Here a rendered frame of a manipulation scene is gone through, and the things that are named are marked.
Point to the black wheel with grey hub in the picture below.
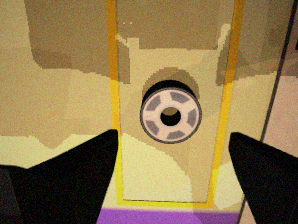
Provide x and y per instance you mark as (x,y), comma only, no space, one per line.
(170,129)

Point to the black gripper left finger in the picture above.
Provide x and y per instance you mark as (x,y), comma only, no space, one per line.
(69,188)

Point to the yellow rectangular outline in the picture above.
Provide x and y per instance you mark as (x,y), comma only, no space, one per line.
(223,114)

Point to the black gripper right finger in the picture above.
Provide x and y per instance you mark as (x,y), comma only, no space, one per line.
(268,178)

